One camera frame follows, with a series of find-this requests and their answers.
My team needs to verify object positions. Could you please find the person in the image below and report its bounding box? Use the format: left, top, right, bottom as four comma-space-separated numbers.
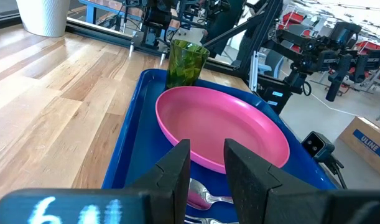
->
202, 0, 265, 63

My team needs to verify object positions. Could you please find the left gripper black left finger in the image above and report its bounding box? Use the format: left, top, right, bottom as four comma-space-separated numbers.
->
0, 139, 191, 224

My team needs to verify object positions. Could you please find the red storage bin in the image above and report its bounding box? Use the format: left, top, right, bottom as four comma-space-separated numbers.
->
282, 12, 305, 26
355, 40, 380, 55

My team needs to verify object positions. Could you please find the white floor cable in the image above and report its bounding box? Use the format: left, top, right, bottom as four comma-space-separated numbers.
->
310, 93, 360, 118

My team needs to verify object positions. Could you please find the blue-framed workbench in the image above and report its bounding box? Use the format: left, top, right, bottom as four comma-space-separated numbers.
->
78, 0, 147, 32

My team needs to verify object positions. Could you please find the green translucent cup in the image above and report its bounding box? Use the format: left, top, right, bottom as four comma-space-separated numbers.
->
166, 39, 210, 90

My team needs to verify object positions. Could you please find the white textured plant pot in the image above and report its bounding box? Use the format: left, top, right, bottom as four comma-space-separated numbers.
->
15, 0, 72, 37

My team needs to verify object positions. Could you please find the pink plastic plate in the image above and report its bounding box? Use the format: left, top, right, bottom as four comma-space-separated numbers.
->
155, 86, 290, 174

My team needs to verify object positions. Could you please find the cardboard box blue label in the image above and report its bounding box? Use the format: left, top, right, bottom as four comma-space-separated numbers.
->
338, 116, 380, 180

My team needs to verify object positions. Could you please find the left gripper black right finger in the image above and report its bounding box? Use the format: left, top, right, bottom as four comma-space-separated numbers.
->
223, 139, 380, 224

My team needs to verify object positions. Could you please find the black camera cable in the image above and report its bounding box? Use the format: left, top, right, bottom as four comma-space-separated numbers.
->
328, 154, 348, 190

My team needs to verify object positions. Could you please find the black aluminium table frame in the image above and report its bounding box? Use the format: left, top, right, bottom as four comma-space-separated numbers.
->
65, 0, 284, 94

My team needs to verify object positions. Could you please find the silver metal bracket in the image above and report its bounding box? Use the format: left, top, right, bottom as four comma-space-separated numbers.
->
249, 50, 259, 93

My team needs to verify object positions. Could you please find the black control box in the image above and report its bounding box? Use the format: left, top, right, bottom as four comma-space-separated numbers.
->
257, 82, 292, 116

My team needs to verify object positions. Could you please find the spoon with orange handle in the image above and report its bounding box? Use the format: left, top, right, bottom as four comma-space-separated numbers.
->
187, 178, 234, 212

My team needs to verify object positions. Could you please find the small black table camera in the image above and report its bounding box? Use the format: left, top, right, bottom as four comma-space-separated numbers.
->
301, 131, 336, 163

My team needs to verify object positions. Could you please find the blue plastic tray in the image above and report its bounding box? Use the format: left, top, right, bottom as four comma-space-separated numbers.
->
101, 68, 338, 224

